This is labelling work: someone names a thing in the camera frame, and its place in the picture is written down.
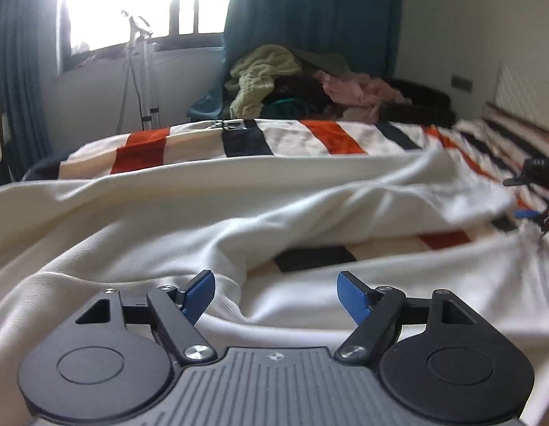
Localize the striped blanket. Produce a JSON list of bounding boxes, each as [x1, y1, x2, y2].
[[21, 118, 549, 276]]

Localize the garment steamer stand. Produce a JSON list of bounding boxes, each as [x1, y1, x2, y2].
[[117, 9, 162, 134]]

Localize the teal curtain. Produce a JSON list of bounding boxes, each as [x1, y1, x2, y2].
[[221, 0, 406, 81]]

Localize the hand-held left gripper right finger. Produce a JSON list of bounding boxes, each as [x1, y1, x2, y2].
[[335, 271, 477, 365]]

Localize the dark clothes pile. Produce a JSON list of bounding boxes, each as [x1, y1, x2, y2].
[[261, 75, 337, 120]]

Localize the blue chair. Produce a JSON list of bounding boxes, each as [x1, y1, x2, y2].
[[188, 84, 226, 120]]

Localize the white pants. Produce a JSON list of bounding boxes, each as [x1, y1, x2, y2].
[[0, 144, 549, 426]]

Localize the window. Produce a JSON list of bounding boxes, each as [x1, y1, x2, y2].
[[57, 0, 240, 72]]

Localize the black armchair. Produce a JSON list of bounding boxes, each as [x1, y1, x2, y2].
[[381, 77, 457, 127]]

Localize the white quilted headboard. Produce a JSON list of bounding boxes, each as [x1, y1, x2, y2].
[[494, 62, 549, 131]]

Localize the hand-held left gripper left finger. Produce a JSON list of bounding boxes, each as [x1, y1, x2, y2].
[[75, 270, 217, 365]]

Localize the olive garment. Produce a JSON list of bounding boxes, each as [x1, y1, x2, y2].
[[292, 49, 350, 76]]

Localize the dark blue curtain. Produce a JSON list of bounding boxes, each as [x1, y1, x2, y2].
[[0, 0, 62, 160]]

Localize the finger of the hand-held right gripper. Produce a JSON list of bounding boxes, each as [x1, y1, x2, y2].
[[503, 157, 549, 188], [515, 199, 549, 232]]

